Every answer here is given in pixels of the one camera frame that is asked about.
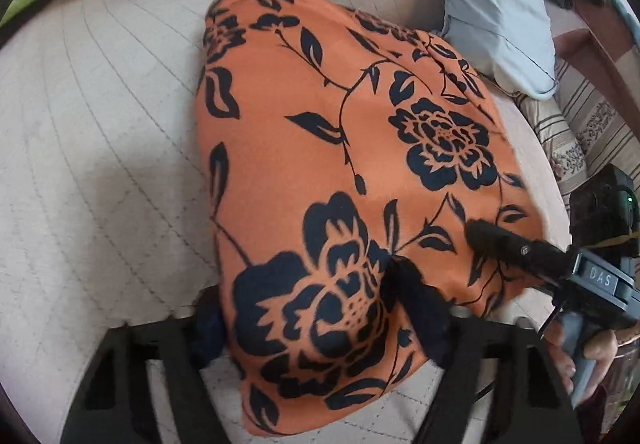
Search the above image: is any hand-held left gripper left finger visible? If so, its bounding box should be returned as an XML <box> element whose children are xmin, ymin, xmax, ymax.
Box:
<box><xmin>60</xmin><ymin>291</ymin><xmax>236</xmax><ymax>444</ymax></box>

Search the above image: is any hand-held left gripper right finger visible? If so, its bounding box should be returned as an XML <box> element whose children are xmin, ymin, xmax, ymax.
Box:
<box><xmin>385</xmin><ymin>258</ymin><xmax>584</xmax><ymax>444</ymax></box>

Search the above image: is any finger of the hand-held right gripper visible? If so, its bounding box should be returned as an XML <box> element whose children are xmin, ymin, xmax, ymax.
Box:
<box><xmin>465</xmin><ymin>219</ymin><xmax>577</xmax><ymax>288</ymax></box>

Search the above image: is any orange floral cloth garment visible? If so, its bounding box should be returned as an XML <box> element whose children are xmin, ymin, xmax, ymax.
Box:
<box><xmin>195</xmin><ymin>0</ymin><xmax>546</xmax><ymax>437</ymax></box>

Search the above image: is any person's right hand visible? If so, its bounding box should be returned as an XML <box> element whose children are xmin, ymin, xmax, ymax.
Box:
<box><xmin>542</xmin><ymin>323</ymin><xmax>622</xmax><ymax>396</ymax></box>

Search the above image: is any striped beige cushion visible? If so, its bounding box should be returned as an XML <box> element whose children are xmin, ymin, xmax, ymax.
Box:
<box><xmin>515</xmin><ymin>59</ymin><xmax>640</xmax><ymax>196</ymax></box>

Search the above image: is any light blue pillow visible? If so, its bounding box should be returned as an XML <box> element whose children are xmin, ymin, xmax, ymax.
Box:
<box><xmin>432</xmin><ymin>0</ymin><xmax>559</xmax><ymax>101</ymax></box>

